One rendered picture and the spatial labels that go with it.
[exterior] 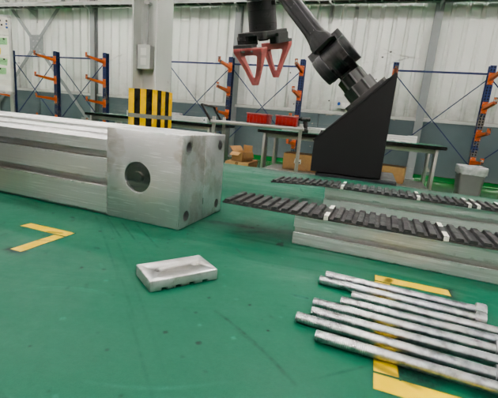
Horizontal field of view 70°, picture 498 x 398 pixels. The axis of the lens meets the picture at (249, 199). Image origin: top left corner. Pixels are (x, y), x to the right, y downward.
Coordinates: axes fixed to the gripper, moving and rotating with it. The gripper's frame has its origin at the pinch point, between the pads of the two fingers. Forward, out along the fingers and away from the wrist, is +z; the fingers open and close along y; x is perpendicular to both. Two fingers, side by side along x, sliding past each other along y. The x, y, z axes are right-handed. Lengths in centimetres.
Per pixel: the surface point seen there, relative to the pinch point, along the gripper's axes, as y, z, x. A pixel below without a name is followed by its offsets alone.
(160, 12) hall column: 217, -26, 225
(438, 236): -42, 6, -38
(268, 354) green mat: -61, 4, -32
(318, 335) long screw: -58, 4, -34
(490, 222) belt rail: -22, 15, -43
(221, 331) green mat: -60, 4, -29
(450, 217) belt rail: -23.2, 14.5, -39.0
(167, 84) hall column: 213, 40, 230
